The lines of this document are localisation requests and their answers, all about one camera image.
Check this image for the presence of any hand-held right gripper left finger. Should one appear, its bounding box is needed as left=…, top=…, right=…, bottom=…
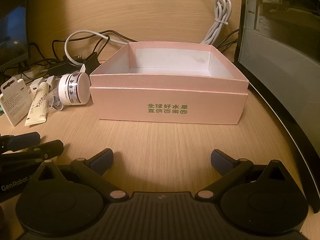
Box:
left=31, top=149, right=128, bottom=203

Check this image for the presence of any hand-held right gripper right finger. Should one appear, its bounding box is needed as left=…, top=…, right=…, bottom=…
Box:
left=195, top=149, right=292, bottom=203

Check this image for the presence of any white looped cable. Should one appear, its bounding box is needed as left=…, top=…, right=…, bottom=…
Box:
left=64, top=30, right=138, bottom=73

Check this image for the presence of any white tied cable bundle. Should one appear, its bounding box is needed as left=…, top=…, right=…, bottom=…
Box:
left=201, top=0, right=232, bottom=44

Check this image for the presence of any dark computer monitor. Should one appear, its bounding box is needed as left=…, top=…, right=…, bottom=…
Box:
left=0, top=0, right=30, bottom=71

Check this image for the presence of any white cream jar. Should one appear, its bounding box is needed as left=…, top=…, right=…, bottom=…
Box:
left=58, top=72, right=91, bottom=105

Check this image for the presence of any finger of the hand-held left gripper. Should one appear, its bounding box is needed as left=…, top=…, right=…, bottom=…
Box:
left=0, top=132, right=41, bottom=153
left=0, top=140, right=64, bottom=164

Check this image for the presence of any black power brick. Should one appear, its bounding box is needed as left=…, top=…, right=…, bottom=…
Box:
left=47, top=62, right=76, bottom=72

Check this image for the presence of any black cone-shaped holder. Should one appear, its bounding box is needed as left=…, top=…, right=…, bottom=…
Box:
left=84, top=52, right=101, bottom=68

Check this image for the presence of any white cream tube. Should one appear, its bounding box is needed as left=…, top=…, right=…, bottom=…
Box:
left=24, top=82, right=49, bottom=127

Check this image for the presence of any computer tower case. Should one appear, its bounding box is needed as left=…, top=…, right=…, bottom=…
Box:
left=232, top=0, right=320, bottom=160

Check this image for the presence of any clear bag with black part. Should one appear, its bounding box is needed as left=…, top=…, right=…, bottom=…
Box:
left=46, top=90, right=63, bottom=110

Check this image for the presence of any pink cardboard box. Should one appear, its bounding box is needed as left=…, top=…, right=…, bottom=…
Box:
left=89, top=41, right=249, bottom=125

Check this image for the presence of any white power strip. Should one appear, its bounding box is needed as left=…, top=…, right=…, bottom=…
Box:
left=21, top=66, right=50, bottom=80

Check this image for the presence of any white cube charger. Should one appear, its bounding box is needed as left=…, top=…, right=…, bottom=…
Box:
left=30, top=77, right=44, bottom=93

